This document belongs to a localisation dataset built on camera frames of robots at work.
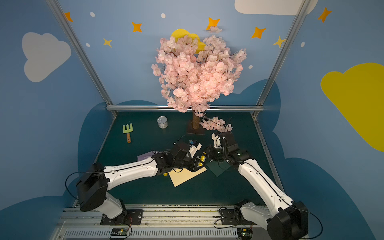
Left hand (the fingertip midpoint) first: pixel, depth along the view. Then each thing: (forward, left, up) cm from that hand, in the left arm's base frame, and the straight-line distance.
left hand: (204, 162), depth 77 cm
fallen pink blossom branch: (+20, -6, +7) cm, 23 cm away
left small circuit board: (-30, +41, -18) cm, 54 cm away
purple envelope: (+11, +38, -15) cm, 42 cm away
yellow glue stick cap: (-11, +18, +11) cm, 24 cm away
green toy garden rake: (+33, +56, -17) cm, 67 cm away
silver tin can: (+38, +30, -13) cm, 50 cm away
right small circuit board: (-29, -21, -19) cm, 40 cm away
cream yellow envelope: (-3, +15, -17) cm, 23 cm away
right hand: (+5, 0, +2) cm, 6 cm away
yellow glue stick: (+1, +1, +2) cm, 3 cm away
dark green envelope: (+4, -10, -16) cm, 19 cm away
